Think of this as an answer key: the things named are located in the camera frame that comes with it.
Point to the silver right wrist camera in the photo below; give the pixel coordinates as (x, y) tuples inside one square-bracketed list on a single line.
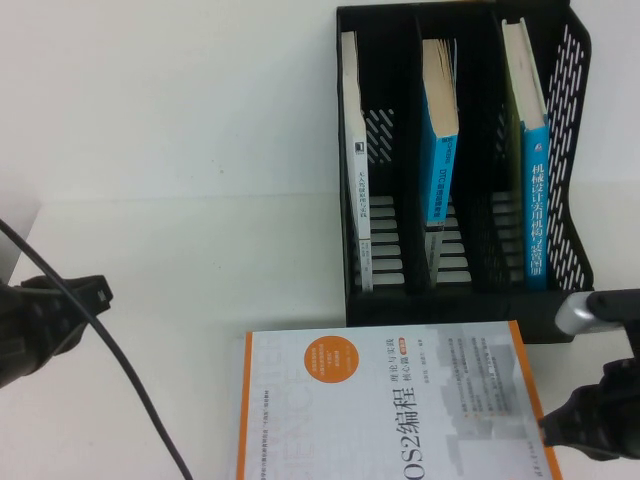
[(575, 315)]

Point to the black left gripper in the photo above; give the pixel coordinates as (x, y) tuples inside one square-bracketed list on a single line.
[(35, 335)]

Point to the white book with orange edges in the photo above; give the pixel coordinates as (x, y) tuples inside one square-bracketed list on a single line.
[(375, 425)]

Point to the black plastic book stand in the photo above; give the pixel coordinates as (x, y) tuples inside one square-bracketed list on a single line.
[(380, 310)]

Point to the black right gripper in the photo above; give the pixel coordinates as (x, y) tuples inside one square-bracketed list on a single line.
[(620, 405)]

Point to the thick blue spine book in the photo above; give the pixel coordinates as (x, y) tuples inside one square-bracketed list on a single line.
[(535, 225)]

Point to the blue book with yellowed pages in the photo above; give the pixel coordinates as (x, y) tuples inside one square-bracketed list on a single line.
[(442, 175)]

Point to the white spine book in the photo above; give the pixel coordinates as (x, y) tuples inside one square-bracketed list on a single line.
[(357, 100)]

